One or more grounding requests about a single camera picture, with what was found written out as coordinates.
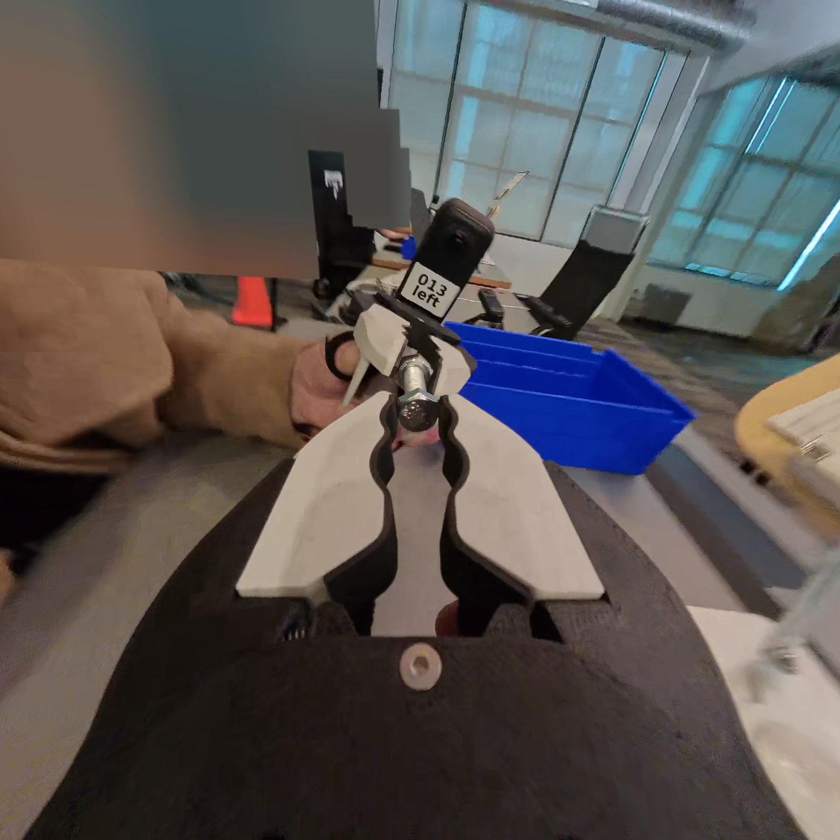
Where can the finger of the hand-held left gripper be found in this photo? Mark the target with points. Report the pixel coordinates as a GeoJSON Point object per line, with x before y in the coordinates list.
{"type": "Point", "coordinates": [454, 369]}
{"type": "Point", "coordinates": [380, 339]}

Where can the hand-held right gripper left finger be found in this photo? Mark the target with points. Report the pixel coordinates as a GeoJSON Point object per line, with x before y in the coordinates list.
{"type": "Point", "coordinates": [324, 520]}

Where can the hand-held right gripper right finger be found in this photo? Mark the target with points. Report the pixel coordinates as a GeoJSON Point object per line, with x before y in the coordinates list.
{"type": "Point", "coordinates": [519, 520]}

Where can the steel hex bolt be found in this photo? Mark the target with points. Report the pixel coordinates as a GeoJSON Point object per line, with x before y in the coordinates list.
{"type": "Point", "coordinates": [414, 374]}

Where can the blue plastic bin with divider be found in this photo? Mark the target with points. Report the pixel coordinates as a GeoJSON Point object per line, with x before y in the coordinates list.
{"type": "Point", "coordinates": [579, 421]}

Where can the another person's forearm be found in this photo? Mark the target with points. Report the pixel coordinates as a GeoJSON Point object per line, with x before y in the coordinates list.
{"type": "Point", "coordinates": [394, 233]}

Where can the wood top office desk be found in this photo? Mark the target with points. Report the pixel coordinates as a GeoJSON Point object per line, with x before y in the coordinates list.
{"type": "Point", "coordinates": [485, 282]}

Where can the grey desk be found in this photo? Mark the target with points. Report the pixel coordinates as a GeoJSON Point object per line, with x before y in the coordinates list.
{"type": "Point", "coordinates": [132, 526]}

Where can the person's left hand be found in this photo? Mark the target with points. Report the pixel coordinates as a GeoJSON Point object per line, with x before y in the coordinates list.
{"type": "Point", "coordinates": [310, 396]}

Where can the white document stand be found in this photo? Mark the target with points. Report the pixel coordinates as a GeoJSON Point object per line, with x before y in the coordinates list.
{"type": "Point", "coordinates": [787, 753]}
{"type": "Point", "coordinates": [507, 188]}

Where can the orange safety cone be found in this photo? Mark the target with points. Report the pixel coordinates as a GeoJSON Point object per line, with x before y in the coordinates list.
{"type": "Point", "coordinates": [255, 303]}

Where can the wooden instruction board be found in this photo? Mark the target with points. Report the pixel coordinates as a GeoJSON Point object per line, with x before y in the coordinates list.
{"type": "Point", "coordinates": [752, 421]}

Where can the person's tan coat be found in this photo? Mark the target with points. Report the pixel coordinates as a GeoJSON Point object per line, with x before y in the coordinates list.
{"type": "Point", "coordinates": [80, 361]}

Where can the white acrylic sheet holder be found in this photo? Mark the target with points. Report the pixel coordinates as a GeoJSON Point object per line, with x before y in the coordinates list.
{"type": "Point", "coordinates": [818, 485]}

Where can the printed instruction sheet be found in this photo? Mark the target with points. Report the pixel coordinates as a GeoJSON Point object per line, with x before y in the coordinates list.
{"type": "Point", "coordinates": [805, 417]}

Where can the brown cardboard boxes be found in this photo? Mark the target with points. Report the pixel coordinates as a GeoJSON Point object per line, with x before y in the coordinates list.
{"type": "Point", "coordinates": [801, 315]}

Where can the silver sign frame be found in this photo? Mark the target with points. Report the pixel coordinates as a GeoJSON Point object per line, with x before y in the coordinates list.
{"type": "Point", "coordinates": [612, 228]}

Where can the silver air duct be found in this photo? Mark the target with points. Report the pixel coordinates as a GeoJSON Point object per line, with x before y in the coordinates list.
{"type": "Point", "coordinates": [676, 24]}

